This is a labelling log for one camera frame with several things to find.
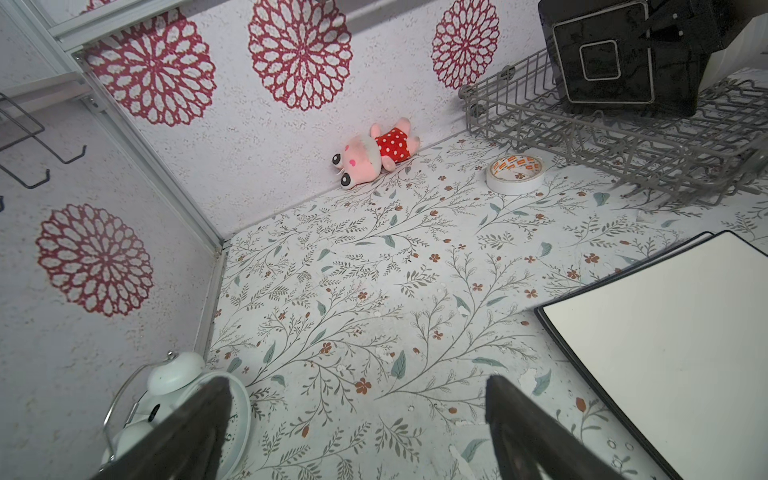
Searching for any white alarm clock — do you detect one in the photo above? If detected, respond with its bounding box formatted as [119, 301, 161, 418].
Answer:
[100, 351, 252, 479]

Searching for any pink plush toy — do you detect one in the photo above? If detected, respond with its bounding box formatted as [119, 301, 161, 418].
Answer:
[332, 118, 421, 189]

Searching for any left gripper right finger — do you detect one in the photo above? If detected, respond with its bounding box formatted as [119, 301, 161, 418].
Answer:
[485, 375, 621, 480]

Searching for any black wire wall rack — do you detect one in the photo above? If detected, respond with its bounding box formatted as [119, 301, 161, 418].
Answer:
[1, 91, 92, 220]

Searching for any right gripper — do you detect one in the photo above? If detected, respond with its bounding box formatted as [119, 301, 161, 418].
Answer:
[648, 0, 767, 54]

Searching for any tape roll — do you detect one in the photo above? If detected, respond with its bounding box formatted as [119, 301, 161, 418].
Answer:
[486, 154, 545, 195]

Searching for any grey wire dish rack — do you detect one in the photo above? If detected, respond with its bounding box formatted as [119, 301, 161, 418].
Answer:
[458, 50, 767, 205]

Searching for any black square plate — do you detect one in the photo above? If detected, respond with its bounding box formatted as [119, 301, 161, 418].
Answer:
[538, 1, 708, 117]

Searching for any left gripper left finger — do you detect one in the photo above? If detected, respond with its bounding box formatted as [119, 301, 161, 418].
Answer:
[94, 377, 232, 479]

